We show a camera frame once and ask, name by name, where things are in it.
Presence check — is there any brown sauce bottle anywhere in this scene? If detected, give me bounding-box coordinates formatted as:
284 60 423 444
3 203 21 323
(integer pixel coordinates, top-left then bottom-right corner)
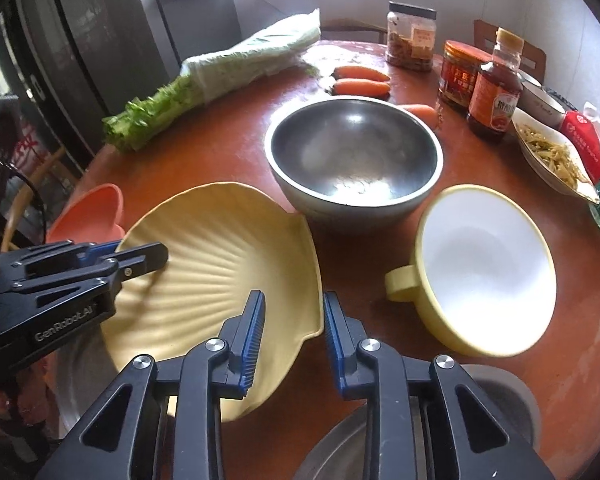
467 27 524 142

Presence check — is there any black cable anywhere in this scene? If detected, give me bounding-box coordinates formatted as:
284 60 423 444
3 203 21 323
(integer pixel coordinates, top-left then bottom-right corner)
0 160 48 246

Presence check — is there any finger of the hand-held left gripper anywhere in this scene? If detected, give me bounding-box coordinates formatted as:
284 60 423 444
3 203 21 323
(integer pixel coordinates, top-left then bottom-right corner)
10 242 170 311
0 240 125 281

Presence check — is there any white bowl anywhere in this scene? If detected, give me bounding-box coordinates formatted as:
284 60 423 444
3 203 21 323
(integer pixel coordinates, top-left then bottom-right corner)
517 80 568 128

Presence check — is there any large steel bowl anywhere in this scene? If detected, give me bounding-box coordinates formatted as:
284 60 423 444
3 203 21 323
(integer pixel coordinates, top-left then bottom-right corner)
264 99 444 235

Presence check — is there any red packet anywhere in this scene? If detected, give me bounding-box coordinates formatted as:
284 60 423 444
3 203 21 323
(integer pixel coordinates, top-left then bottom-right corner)
560 110 600 186

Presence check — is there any carrot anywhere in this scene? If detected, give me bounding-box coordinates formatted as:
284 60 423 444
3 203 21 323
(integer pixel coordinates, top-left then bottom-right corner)
331 79 392 97
397 104 438 123
332 66 391 82

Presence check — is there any steel plate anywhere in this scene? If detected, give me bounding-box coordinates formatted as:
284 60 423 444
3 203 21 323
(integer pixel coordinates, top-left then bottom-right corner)
55 340 123 438

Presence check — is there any glass door with red stickers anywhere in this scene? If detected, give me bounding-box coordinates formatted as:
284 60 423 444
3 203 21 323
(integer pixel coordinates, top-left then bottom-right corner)
7 110 58 178

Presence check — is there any clear jar with dark lid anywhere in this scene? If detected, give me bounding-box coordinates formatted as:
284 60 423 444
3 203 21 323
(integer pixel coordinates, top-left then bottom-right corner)
386 1 437 72

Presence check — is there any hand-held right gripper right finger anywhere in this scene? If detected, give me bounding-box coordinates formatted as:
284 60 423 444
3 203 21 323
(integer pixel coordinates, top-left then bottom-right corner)
324 292 556 480

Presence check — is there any grey refrigerator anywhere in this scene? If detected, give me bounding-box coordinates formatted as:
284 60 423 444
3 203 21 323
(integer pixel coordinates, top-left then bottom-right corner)
0 0 241 161

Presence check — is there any person's left hand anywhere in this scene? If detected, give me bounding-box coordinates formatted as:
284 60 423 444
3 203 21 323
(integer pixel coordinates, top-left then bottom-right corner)
0 355 48 441

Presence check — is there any yellow bowl with handle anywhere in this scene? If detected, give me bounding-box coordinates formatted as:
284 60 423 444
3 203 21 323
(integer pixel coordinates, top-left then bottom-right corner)
385 184 557 358

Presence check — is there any wooden chair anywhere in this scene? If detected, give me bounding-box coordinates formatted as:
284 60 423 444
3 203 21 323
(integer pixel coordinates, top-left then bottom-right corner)
474 20 547 83
320 20 388 44
2 147 81 251

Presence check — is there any green celery bunch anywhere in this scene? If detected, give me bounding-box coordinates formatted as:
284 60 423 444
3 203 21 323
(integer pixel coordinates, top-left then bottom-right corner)
102 74 201 153

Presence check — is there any orange bowl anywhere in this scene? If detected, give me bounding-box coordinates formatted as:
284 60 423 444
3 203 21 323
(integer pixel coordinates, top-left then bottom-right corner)
46 183 126 246

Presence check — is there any red-lidded sauce jar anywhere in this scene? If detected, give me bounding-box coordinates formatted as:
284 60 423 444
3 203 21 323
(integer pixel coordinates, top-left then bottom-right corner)
439 40 492 113

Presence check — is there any wrapped napa cabbage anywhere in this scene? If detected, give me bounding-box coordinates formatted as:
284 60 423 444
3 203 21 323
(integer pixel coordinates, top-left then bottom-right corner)
180 8 322 103

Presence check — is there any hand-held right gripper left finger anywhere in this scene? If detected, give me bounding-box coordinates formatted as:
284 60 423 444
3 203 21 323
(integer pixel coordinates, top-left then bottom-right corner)
35 290 267 480

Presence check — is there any small steel bowl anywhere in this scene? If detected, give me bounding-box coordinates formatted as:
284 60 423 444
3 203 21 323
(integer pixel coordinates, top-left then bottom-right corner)
300 365 541 480

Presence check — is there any yellow shell-shaped plate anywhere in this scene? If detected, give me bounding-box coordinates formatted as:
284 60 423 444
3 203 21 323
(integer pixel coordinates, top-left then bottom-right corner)
100 182 325 423

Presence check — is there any white dish of shredded food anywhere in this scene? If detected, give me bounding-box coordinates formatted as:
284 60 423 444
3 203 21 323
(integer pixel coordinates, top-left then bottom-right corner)
511 109 600 205

